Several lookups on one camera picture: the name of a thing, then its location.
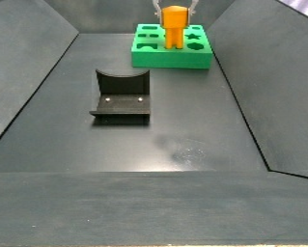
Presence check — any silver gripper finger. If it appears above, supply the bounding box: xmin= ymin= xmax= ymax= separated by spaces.
xmin=152 ymin=0 xmax=162 ymax=26
xmin=186 ymin=0 xmax=200 ymax=24

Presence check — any orange three prong block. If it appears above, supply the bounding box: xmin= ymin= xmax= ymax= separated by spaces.
xmin=161 ymin=6 xmax=188 ymax=49

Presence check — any green shape sorting board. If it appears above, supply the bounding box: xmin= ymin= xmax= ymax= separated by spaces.
xmin=132 ymin=24 xmax=212 ymax=69

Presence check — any black curved holder bracket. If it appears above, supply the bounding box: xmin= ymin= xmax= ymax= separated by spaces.
xmin=90 ymin=70 xmax=150 ymax=116

